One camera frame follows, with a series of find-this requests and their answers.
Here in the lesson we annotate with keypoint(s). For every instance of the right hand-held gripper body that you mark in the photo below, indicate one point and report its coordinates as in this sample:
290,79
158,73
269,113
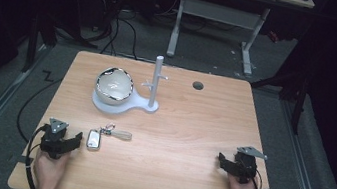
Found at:
244,165

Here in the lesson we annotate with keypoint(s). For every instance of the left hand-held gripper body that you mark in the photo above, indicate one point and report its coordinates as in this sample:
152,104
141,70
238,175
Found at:
53,139

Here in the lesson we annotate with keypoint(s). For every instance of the person's left hand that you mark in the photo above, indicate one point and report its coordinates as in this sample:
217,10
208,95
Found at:
50,169

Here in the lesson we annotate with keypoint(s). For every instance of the white bowl with silver rim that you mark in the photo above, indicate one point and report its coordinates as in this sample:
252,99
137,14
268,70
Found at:
113,88

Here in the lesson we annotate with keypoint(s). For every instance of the black metal stand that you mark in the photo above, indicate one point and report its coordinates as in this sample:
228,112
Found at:
291,92
34,44

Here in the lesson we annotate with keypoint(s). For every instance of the white key stand with tray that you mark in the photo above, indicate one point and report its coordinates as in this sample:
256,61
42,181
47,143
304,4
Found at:
156,82

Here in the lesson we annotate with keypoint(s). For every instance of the white-framed wooden desk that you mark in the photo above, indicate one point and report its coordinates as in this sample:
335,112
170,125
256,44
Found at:
222,13

